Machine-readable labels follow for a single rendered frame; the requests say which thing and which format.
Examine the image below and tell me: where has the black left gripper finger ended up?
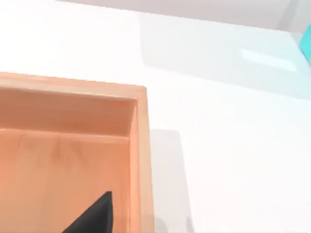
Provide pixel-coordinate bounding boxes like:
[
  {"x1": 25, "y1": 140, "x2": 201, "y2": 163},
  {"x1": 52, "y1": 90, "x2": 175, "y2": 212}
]
[{"x1": 62, "y1": 191, "x2": 114, "y2": 233}]

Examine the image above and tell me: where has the turquoise object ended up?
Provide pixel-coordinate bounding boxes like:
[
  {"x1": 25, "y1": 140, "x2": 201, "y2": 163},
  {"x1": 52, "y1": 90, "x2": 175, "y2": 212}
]
[{"x1": 299, "y1": 21, "x2": 311, "y2": 60}]

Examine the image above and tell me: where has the shallow salmon-coloured box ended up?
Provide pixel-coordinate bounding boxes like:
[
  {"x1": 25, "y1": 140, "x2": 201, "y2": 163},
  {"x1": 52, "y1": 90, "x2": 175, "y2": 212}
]
[{"x1": 0, "y1": 72, "x2": 156, "y2": 233}]

